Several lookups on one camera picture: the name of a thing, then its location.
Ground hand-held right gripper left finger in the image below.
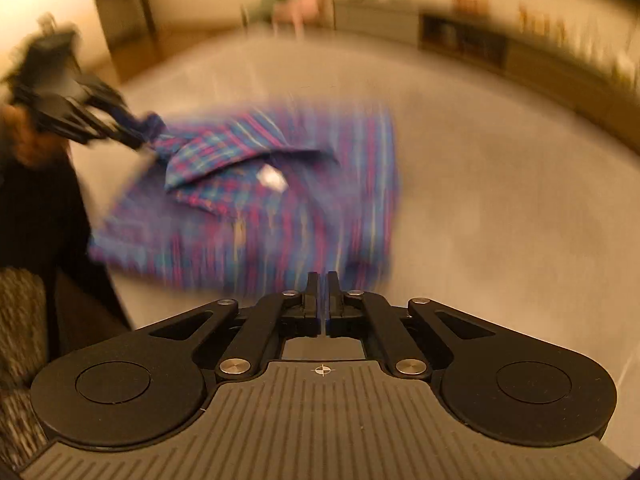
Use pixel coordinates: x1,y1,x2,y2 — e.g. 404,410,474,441
130,272,320,381

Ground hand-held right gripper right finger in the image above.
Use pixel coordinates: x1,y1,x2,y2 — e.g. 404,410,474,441
327,271,521,380

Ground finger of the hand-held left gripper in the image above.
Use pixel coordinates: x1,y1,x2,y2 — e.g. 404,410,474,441
35,107,146,151
75,77,166,136

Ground blue pink plaid shirt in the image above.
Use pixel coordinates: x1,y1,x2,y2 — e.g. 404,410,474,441
87,104,402,297

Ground person's left hand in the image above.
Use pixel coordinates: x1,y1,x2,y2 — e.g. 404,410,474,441
0,110,68,168

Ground tall grey door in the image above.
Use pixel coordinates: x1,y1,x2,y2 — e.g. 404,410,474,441
89,0,157,69

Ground person's dark clothing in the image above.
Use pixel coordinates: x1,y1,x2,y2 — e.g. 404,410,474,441
0,150,132,361

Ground green plastic chair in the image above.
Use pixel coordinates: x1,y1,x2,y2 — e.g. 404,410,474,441
242,0,289,32

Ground pink plastic chair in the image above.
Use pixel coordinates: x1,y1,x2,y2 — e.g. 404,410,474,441
272,0,332,39

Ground grey woven cloth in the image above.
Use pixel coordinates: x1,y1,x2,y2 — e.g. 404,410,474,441
0,267,57,463

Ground grey television cabinet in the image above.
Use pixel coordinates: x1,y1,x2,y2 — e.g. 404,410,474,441
332,0,640,152

